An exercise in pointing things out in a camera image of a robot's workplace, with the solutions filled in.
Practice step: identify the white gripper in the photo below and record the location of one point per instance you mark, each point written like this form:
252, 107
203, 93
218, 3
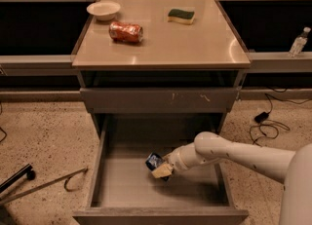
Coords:
175, 162

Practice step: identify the blue pepsi can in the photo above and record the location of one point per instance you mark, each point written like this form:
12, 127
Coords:
153, 161

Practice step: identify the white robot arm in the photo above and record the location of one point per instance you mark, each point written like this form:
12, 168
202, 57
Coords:
293, 169

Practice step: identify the open grey middle drawer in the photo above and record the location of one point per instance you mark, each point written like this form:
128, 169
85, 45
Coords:
124, 192

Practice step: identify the grey drawer cabinet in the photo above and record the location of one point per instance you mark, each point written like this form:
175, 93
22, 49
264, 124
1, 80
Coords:
204, 54

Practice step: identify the closed grey top drawer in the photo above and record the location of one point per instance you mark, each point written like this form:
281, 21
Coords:
159, 100

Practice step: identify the orange soda can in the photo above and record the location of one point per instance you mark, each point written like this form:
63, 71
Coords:
125, 32

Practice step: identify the grey metal rod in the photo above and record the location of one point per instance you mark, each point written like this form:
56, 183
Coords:
66, 178

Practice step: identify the black bar on floor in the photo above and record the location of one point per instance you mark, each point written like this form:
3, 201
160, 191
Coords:
26, 171

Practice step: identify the green yellow sponge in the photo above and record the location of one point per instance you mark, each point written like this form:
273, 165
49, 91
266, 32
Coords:
181, 16

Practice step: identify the white bowl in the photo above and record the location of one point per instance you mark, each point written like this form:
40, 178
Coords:
104, 11

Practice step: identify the clear plastic bottle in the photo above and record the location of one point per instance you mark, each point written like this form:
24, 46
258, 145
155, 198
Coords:
299, 42

